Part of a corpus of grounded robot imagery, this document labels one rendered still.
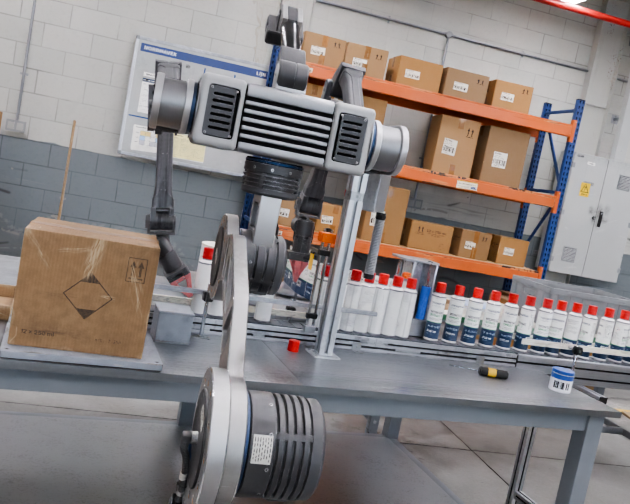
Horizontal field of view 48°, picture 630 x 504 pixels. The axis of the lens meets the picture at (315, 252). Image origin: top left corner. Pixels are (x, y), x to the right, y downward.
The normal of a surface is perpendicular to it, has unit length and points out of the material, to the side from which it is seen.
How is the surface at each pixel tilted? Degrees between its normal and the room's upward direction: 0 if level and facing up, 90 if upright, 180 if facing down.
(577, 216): 90
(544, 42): 90
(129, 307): 90
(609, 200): 90
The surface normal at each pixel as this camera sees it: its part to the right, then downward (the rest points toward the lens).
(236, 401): 0.29, -0.74
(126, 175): 0.22, 0.15
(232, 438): 0.29, -0.26
